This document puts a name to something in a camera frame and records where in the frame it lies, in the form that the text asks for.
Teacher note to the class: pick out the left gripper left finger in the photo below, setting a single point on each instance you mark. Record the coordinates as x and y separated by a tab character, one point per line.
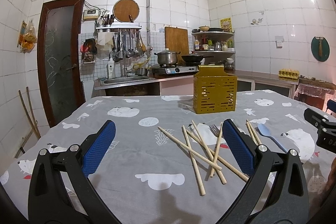
60	190

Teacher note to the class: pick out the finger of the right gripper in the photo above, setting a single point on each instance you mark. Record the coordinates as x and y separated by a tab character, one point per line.
315	119

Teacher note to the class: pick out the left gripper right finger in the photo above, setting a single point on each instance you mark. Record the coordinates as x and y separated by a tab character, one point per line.
276	190

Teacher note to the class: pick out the light blue plastic spoon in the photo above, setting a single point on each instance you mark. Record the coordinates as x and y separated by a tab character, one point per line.
265	132

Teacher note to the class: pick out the green-handled metal fork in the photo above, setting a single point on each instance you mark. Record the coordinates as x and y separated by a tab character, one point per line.
217	131

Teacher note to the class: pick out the person's right hand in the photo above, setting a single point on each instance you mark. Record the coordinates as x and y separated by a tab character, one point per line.
329	190

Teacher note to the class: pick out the red side table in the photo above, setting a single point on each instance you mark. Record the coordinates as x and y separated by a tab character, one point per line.
315	92

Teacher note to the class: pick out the yellow egg tray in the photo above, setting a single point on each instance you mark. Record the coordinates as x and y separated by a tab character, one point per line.
289	74

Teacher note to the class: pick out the glass jar on counter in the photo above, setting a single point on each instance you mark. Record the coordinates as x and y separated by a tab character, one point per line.
229	64

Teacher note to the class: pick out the yellow perforated utensil holder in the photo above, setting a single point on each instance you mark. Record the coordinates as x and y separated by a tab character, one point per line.
214	90

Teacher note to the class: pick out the grey animal print tablecloth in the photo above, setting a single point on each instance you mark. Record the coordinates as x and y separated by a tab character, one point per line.
145	177

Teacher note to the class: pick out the corner steel shelf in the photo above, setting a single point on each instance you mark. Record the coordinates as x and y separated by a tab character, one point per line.
213	39

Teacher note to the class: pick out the black wok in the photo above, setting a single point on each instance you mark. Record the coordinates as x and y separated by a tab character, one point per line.
194	59

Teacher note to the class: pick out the dark wooden glass door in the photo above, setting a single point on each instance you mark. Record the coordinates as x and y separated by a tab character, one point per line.
58	59

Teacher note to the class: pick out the white soap bottle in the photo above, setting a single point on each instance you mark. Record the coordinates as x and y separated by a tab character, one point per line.
110	68

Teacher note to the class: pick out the gas stove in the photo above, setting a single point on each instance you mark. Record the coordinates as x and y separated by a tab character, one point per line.
174	70

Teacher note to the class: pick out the rectangular wooden cutting board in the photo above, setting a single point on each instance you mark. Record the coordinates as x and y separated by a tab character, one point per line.
176	39

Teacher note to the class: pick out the steel cooking pot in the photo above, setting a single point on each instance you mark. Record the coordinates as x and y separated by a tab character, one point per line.
167	58

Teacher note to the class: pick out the hanging plastic bag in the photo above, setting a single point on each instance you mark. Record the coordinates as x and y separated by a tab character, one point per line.
27	37

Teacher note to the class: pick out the hanging utensil rack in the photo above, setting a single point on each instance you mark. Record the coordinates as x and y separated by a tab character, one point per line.
121	40

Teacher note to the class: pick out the round wooden cutting board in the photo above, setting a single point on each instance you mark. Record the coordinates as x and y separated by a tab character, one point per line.
126	10

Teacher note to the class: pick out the green round wall board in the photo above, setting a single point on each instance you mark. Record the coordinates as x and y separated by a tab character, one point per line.
320	48

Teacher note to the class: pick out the wooden sticks against wall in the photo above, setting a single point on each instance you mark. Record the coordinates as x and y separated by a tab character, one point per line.
29	112

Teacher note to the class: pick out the white wall socket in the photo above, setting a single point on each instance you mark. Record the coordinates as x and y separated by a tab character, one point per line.
279	40

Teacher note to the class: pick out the yellow wall poster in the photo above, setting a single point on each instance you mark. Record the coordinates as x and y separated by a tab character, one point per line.
226	24

